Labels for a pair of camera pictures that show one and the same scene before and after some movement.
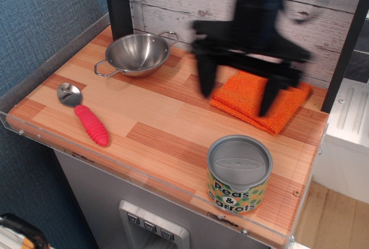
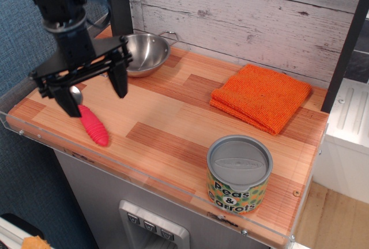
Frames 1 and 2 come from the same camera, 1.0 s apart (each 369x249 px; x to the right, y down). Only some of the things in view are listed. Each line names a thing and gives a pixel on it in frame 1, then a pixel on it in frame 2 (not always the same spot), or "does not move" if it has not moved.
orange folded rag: x=243 y=93 does not move
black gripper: x=252 y=41 -> x=79 y=55
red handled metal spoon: x=70 y=94 does not move
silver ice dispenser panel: x=145 y=229 does not move
